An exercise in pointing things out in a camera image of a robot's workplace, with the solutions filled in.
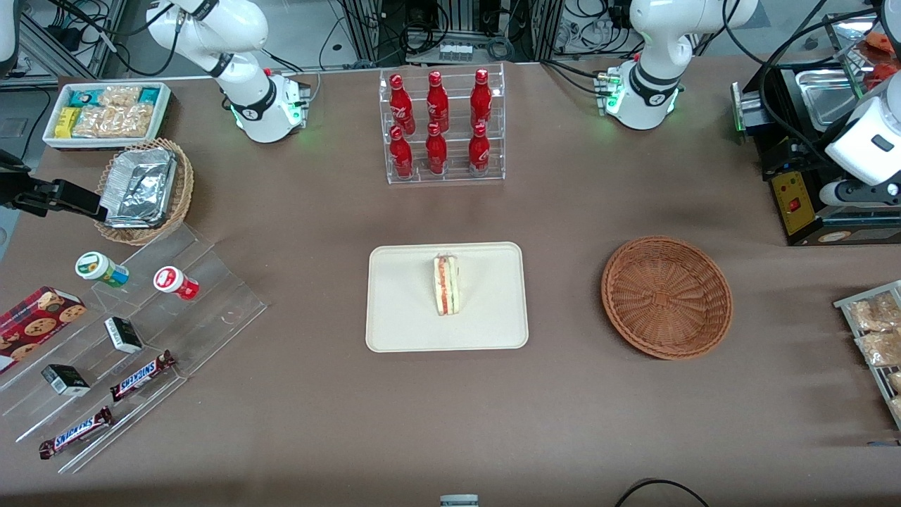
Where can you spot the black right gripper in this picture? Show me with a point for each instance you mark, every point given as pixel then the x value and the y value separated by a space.
pixel 27 192

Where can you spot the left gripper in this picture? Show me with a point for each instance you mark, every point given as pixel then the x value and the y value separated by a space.
pixel 833 133

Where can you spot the triangle sandwich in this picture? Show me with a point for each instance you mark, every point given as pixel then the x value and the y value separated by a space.
pixel 445 285

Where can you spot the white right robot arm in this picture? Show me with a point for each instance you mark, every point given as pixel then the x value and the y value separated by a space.
pixel 248 105

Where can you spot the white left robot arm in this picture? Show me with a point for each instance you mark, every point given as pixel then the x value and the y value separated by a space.
pixel 654 42

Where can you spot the light tan wicker basket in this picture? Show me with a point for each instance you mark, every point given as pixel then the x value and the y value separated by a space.
pixel 184 186

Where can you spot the tray of packaged snacks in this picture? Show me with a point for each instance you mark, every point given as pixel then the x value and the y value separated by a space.
pixel 855 334

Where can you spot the brown wicker basket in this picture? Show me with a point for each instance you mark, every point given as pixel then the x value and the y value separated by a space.
pixel 665 299

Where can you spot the beige plastic tray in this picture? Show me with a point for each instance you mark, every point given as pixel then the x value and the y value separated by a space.
pixel 401 303

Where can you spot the green lid white cup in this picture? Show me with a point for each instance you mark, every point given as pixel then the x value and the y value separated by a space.
pixel 95 266

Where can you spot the white rectangular snack bin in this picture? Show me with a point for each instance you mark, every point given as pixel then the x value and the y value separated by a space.
pixel 105 143

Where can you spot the black machine yellow panel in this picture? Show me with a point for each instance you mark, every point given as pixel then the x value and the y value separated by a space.
pixel 792 204

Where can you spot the yellow snack packet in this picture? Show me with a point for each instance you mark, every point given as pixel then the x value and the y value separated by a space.
pixel 67 122

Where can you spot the aluminium foil container stack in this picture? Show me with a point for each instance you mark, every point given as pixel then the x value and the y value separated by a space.
pixel 139 186

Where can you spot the large clear cracker bag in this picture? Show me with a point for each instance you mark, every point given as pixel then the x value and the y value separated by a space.
pixel 116 121

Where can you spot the teal snack packet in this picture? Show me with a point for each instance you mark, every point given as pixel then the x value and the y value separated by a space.
pixel 149 95
pixel 83 97

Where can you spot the stainless steel pan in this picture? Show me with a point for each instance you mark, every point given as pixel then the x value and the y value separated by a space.
pixel 848 32
pixel 820 95

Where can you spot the clear bag brown snacks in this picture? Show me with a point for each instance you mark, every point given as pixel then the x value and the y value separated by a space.
pixel 897 408
pixel 895 382
pixel 873 313
pixel 880 348

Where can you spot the red tartan cookie box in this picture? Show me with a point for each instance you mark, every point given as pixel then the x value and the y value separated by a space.
pixel 39 324

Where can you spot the small clear cracker bag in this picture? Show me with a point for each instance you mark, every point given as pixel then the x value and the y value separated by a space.
pixel 120 95

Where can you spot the red lid white cup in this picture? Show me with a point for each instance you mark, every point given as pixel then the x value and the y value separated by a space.
pixel 171 280

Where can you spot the grey metal box green light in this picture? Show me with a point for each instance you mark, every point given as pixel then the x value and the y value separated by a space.
pixel 750 109

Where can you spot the small black carton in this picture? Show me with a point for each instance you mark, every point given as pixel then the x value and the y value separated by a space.
pixel 124 335
pixel 65 380

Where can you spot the orange red food packet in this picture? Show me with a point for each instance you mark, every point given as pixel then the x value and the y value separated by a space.
pixel 881 42

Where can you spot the clear acrylic step shelf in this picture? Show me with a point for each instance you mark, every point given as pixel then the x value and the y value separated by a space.
pixel 211 310

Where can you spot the Snickers chocolate bar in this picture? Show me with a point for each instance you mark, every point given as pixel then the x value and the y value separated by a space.
pixel 76 433
pixel 141 377

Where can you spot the red cola bottle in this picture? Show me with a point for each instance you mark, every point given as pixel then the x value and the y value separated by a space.
pixel 437 102
pixel 479 150
pixel 401 155
pixel 400 102
pixel 481 98
pixel 436 151

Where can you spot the clear acrylic bottle rack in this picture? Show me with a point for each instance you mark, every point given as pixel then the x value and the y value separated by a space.
pixel 454 177

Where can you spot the white power strip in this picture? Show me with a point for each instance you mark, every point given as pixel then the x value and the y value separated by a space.
pixel 455 51

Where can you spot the small grey block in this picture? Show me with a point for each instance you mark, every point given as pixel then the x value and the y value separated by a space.
pixel 459 501

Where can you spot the aluminium profile frame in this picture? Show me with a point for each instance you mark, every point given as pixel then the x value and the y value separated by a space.
pixel 105 42

